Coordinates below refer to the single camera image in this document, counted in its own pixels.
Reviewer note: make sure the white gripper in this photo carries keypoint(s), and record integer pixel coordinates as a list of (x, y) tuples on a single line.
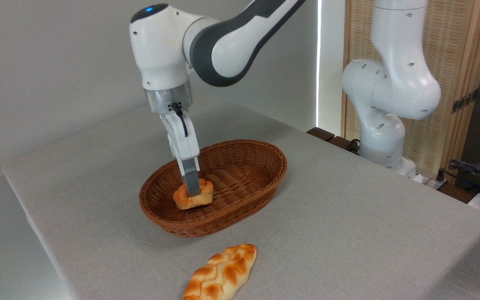
[(183, 141)]

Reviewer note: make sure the round orange bread bun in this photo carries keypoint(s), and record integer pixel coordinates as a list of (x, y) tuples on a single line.
[(201, 200)]

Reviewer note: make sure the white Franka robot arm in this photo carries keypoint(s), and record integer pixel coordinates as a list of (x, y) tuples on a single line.
[(161, 50)]

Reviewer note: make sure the braided long bread loaf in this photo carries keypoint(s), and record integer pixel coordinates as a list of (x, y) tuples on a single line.
[(221, 273)]

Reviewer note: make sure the brown wicker basket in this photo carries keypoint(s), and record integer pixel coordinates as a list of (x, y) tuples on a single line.
[(240, 175)]

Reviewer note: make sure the dark wooden board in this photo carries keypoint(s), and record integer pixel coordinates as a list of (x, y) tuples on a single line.
[(327, 136)]

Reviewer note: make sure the grey tablecloth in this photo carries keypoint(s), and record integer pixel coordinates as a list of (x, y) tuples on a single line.
[(348, 233)]

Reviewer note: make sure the white power strip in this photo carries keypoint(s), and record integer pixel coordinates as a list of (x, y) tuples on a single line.
[(431, 182)]

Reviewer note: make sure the dark metal screen hinge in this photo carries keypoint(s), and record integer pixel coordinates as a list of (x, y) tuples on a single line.
[(464, 101)]

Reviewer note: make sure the wooden bamboo folding screen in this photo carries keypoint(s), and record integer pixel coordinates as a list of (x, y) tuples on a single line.
[(452, 50)]

